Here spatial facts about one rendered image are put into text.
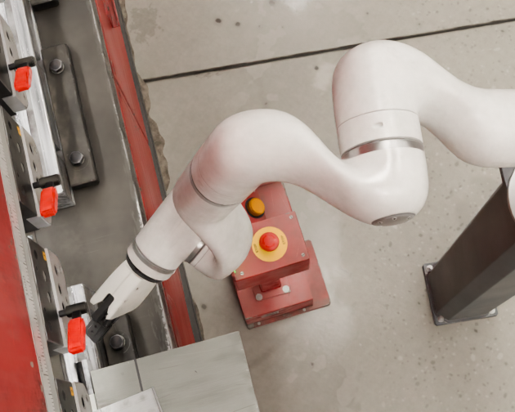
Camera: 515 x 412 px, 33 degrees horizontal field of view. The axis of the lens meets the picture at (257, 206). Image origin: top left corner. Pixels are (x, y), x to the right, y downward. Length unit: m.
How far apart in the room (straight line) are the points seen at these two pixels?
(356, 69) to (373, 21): 1.75
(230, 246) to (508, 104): 0.45
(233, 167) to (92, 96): 0.80
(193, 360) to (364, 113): 0.64
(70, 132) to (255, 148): 0.78
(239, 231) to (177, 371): 0.33
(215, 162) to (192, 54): 1.73
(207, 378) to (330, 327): 1.05
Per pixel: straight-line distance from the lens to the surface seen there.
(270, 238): 1.73
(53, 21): 1.89
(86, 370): 1.54
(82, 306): 1.28
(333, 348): 2.51
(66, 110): 1.77
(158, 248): 1.38
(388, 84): 1.04
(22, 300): 1.14
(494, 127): 1.10
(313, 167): 1.01
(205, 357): 1.51
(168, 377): 1.52
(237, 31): 2.79
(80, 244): 1.71
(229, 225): 1.27
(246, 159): 1.03
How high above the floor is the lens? 2.50
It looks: 75 degrees down
